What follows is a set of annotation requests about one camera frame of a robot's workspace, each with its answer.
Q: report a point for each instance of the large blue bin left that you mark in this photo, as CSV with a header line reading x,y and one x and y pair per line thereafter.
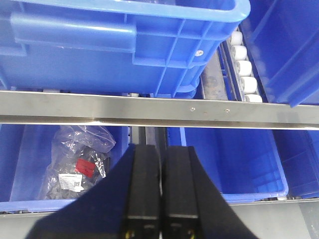
x,y
25,153

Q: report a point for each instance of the white roller conveyor track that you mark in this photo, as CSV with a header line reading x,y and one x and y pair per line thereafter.
x,y
239,69

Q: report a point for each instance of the upper blue bin right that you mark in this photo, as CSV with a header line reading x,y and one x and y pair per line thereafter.
x,y
283,40

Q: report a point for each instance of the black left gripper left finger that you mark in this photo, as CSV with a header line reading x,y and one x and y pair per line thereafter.
x,y
124,205

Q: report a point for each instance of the stainless steel shelf rail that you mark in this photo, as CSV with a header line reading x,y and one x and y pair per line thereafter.
x,y
17,107

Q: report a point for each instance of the large blue bin centre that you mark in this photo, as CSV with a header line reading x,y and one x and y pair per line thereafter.
x,y
244,164

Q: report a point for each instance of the plastic bag of parts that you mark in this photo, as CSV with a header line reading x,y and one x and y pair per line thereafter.
x,y
80,158

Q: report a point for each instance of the blue crate with label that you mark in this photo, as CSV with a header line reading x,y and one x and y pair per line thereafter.
x,y
299,154

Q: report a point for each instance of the large blue bin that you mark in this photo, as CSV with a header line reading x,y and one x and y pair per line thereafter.
x,y
25,153
244,164

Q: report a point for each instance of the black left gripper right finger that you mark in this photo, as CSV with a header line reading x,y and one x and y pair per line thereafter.
x,y
193,208

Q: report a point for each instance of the upper blue bin left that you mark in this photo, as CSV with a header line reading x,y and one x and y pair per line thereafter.
x,y
150,47

